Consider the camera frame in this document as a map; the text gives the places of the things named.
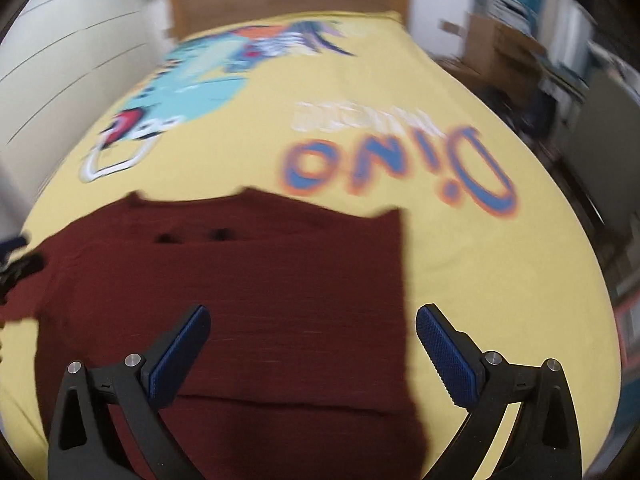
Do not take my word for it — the maroon knit sweater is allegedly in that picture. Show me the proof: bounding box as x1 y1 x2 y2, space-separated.
0 187 434 480

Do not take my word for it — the cardboard box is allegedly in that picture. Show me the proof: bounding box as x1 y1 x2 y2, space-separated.
464 12 547 107

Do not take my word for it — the white wardrobe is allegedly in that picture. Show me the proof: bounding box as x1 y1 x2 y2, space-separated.
0 0 172 201

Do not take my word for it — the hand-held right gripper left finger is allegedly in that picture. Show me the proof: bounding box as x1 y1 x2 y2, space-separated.
47 304 211 480

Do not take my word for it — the yellow printed blanket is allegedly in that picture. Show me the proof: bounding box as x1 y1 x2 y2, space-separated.
0 10 627 480

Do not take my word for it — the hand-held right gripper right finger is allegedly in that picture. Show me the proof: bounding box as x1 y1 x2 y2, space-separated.
415 303 584 480

